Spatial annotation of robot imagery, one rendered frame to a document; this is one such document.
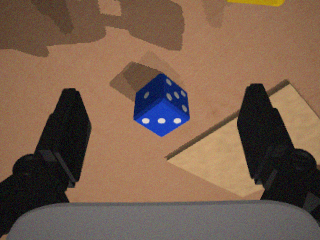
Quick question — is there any yellow die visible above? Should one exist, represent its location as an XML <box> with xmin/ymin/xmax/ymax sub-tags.
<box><xmin>226</xmin><ymin>0</ymin><xmax>285</xmax><ymax>6</ymax></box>

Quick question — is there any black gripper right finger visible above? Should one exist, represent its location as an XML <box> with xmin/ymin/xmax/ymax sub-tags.
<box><xmin>237</xmin><ymin>83</ymin><xmax>320</xmax><ymax>227</ymax></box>

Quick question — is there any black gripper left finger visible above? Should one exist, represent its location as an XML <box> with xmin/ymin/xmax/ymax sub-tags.
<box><xmin>0</xmin><ymin>88</ymin><xmax>91</xmax><ymax>238</ymax></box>

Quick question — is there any tan mat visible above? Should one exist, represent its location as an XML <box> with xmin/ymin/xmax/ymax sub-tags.
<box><xmin>167</xmin><ymin>81</ymin><xmax>320</xmax><ymax>197</ymax></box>

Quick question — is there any blue die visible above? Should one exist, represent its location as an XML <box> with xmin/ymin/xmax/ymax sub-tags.
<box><xmin>133</xmin><ymin>74</ymin><xmax>190</xmax><ymax>137</ymax></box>

